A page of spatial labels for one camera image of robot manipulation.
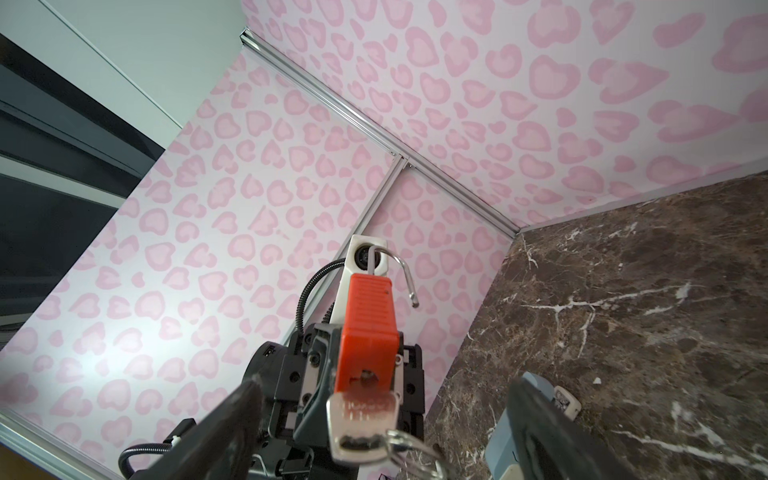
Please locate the red padlock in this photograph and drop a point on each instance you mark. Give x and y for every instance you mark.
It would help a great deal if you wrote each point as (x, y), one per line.
(370, 339)

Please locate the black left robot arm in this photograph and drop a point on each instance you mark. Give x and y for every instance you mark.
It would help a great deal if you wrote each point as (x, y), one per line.
(408, 382)

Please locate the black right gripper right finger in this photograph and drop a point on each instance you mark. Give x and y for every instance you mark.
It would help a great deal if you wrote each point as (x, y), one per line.
(554, 447)

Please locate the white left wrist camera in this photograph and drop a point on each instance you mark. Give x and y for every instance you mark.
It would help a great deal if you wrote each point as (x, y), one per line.
(356, 262)

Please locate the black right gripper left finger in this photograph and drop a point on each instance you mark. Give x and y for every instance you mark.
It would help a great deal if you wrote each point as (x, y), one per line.
(220, 447)

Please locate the blue grey stapler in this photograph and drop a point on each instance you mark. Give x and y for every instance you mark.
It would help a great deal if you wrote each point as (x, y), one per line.
(501, 454)

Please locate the silver key with ring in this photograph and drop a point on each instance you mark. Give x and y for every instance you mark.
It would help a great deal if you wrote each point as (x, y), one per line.
(362, 429)

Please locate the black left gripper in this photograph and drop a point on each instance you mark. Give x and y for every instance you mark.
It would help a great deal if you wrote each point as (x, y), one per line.
(298, 379)

